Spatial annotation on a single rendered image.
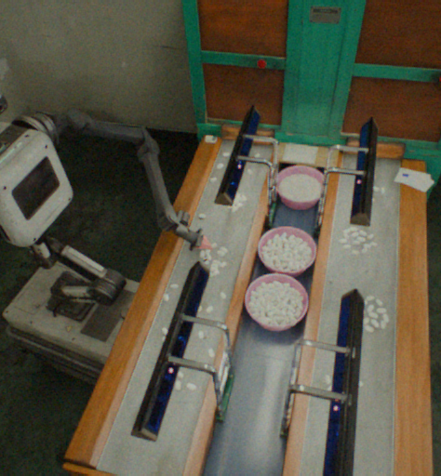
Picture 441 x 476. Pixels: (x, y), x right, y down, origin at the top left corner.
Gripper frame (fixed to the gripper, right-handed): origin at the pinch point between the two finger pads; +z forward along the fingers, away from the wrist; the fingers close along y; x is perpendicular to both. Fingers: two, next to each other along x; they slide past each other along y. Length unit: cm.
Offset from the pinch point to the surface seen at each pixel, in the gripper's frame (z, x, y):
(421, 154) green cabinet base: 75, -58, 78
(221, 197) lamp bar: -14.2, -29.5, 3.3
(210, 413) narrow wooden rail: 13, -11, -74
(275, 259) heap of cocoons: 26.1, -15.9, 0.9
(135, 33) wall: -79, 47, 163
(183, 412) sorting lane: 7, -3, -75
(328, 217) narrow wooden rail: 42, -31, 29
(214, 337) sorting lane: 10.5, -5.4, -43.5
